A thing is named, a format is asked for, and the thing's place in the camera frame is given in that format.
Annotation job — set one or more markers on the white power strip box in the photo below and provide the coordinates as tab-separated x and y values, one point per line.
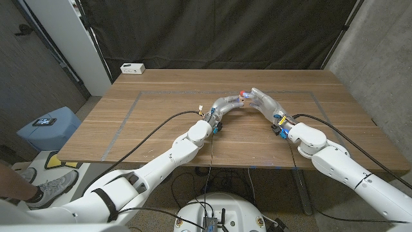
132	68

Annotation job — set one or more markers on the white pillar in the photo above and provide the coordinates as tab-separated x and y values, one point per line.
71	42

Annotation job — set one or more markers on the yellow black floor pedal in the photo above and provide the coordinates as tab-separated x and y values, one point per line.
53	161

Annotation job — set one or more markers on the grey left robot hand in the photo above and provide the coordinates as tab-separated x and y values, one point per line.
223	106

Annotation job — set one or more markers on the blue stool with phone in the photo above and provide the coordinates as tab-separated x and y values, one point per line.
54	137

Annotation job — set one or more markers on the black backdrop stand pole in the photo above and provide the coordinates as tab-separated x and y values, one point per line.
345	28
96	48

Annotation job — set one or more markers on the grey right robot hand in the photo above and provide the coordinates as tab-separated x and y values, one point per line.
268	104

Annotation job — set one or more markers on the white floor platform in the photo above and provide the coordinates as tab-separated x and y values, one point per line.
90	174

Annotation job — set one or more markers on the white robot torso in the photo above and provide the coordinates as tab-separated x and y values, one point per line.
222	204

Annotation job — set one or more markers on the black smartphone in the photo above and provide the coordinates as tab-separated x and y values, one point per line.
44	121

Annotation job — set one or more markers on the grey table leg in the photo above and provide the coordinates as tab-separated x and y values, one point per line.
302	193

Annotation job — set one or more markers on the grey module on torso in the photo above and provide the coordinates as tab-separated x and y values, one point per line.
209	224

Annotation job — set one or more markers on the black backdrop curtain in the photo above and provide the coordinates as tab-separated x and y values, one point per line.
225	32

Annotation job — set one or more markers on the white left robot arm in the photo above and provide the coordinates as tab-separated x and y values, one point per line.
154	164

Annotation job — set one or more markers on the grey black sneaker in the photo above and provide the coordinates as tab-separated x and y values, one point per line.
53	190
28	175

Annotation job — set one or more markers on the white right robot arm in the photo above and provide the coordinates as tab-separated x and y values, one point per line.
344	164

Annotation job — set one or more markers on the person's bare leg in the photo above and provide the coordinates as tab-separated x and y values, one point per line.
13	183

